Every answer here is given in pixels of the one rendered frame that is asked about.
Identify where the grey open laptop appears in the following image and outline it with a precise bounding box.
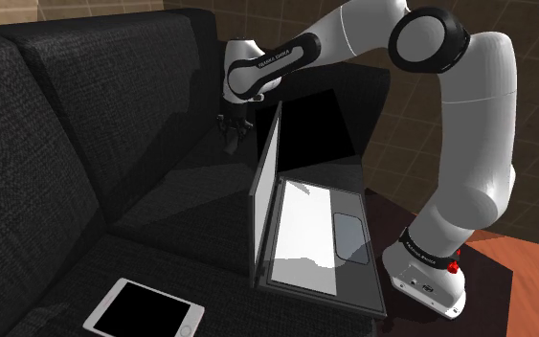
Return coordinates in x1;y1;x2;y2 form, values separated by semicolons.
248;100;389;321

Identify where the black fabric sofa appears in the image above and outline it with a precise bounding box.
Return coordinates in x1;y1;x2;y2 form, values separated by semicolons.
0;8;392;337

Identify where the white tablet with black screen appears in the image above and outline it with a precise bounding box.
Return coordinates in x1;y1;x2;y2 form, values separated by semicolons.
82;277;206;337

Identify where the dark robot stand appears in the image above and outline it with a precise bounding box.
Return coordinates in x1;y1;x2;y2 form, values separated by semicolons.
363;188;516;337

